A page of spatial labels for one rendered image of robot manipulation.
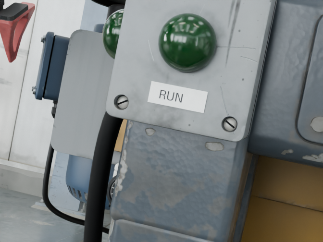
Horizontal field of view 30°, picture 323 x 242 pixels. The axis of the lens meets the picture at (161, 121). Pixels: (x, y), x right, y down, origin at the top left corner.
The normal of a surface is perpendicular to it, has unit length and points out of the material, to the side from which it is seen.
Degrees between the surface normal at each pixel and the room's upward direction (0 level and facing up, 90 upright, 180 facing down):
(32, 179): 90
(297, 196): 90
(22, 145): 90
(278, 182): 90
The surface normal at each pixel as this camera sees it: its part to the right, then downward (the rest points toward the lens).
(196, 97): -0.21, 0.01
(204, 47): 0.45, 0.21
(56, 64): 0.23, 0.10
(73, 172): -0.80, -0.11
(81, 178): -0.63, -0.07
